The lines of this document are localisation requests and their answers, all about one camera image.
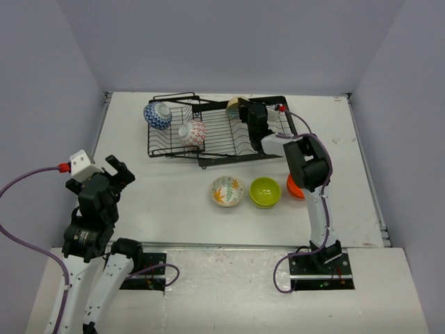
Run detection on blue zigzag pattern bowl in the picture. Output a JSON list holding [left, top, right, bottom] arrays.
[[143, 102, 172, 130]]

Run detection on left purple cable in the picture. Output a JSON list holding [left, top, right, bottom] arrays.
[[0, 161, 72, 334]]

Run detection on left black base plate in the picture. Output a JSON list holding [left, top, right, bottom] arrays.
[[120, 252, 167, 292]]

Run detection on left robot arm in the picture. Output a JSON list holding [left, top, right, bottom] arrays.
[[45, 150, 145, 333]]

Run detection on lime green bowl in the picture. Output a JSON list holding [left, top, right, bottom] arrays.
[[249, 177, 282, 205], [251, 198, 278, 209]]

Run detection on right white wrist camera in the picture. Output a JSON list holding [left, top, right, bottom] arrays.
[[266, 104, 286, 122]]

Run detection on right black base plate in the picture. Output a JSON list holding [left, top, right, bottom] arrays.
[[289, 251, 355, 292]]

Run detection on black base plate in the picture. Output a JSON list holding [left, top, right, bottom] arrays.
[[289, 251, 355, 292], [120, 252, 167, 292]]

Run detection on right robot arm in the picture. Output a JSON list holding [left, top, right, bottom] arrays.
[[238, 98, 342, 273]]

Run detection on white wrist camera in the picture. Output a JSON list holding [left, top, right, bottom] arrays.
[[70, 150, 103, 183], [266, 104, 286, 122]]

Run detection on red pattern white bowl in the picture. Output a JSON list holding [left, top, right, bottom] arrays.
[[178, 120, 207, 147]]

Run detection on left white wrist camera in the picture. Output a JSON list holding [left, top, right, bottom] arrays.
[[70, 150, 103, 183]]

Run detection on black wire dish rack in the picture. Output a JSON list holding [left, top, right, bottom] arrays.
[[145, 91, 298, 169]]

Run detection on yellow sun pattern bowl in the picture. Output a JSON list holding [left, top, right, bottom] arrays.
[[225, 96, 249, 120]]

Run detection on floral orange green bowl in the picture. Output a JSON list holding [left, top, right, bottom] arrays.
[[211, 175, 244, 207]]

